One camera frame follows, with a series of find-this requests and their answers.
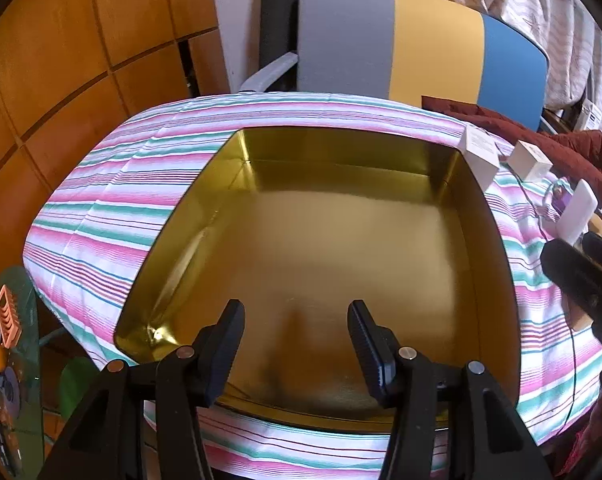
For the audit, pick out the green plastic object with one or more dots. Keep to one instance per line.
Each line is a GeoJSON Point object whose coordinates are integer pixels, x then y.
{"type": "Point", "coordinates": [78, 390]}

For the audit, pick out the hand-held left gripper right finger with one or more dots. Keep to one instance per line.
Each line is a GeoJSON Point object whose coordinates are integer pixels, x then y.
{"type": "Point", "coordinates": [368, 350]}

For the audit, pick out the purple packet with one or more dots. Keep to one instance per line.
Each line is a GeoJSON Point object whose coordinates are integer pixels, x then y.
{"type": "Point", "coordinates": [563, 205]}

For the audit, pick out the orange wooden cabinet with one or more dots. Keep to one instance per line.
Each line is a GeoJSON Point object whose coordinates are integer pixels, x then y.
{"type": "Point", "coordinates": [56, 60]}

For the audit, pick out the gold tin container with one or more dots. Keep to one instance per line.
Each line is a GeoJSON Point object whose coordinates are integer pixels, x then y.
{"type": "Point", "coordinates": [331, 240]}

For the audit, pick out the green-trimmed small carton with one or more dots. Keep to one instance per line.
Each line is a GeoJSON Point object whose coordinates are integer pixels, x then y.
{"type": "Point", "coordinates": [576, 210]}

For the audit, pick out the glass side table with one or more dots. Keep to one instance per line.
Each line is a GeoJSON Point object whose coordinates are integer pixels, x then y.
{"type": "Point", "coordinates": [26, 410]}

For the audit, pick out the grey yellow blue chair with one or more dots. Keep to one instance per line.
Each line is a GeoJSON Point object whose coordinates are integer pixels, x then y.
{"type": "Point", "coordinates": [431, 45]}

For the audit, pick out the orange plastic rack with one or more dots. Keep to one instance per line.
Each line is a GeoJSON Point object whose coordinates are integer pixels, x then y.
{"type": "Point", "coordinates": [6, 320]}

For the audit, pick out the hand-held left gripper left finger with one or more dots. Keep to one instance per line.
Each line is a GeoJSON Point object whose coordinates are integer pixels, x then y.
{"type": "Point", "coordinates": [226, 347]}

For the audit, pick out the plain cream box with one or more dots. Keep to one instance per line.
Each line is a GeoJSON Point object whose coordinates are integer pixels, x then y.
{"type": "Point", "coordinates": [528, 160]}

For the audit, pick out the patterned cream box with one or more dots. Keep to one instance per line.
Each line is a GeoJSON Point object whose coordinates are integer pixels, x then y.
{"type": "Point", "coordinates": [481, 152]}

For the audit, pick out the black foam roll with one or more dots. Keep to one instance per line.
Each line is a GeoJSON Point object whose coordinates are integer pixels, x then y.
{"type": "Point", "coordinates": [276, 10]}

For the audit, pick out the striped blanket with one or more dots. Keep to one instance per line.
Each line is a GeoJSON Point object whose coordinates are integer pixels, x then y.
{"type": "Point", "coordinates": [131, 160]}

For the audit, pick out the dark red jacket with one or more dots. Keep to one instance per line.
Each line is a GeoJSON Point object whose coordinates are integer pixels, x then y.
{"type": "Point", "coordinates": [571, 155]}

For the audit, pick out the pale patterned curtain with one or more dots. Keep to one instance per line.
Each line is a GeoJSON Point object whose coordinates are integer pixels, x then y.
{"type": "Point", "coordinates": [531, 0]}

